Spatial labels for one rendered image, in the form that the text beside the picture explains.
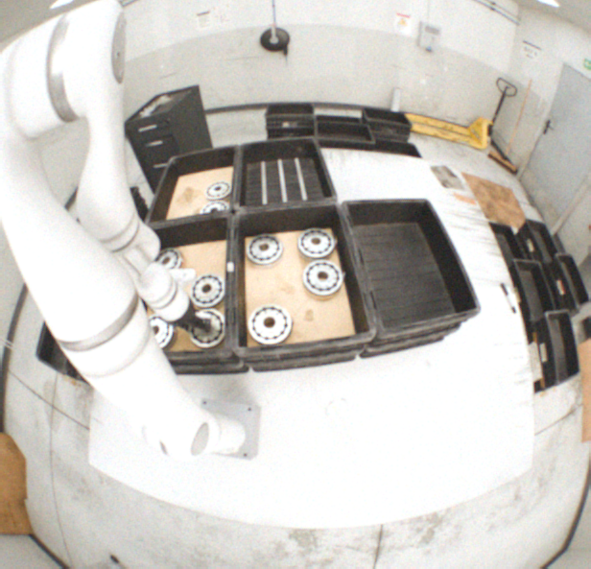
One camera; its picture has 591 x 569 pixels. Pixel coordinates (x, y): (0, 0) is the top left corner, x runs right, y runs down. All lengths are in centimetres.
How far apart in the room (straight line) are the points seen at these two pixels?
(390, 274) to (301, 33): 330
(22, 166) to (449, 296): 86
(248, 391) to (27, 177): 70
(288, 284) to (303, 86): 334
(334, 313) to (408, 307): 20
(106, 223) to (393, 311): 64
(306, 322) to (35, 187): 60
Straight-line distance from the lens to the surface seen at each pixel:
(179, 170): 116
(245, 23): 374
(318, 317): 66
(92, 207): 27
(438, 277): 81
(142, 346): 23
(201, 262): 79
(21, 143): 21
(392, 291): 73
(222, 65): 389
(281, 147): 107
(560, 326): 179
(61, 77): 17
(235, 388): 76
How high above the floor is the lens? 144
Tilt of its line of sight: 58 degrees down
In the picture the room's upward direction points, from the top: 3 degrees counter-clockwise
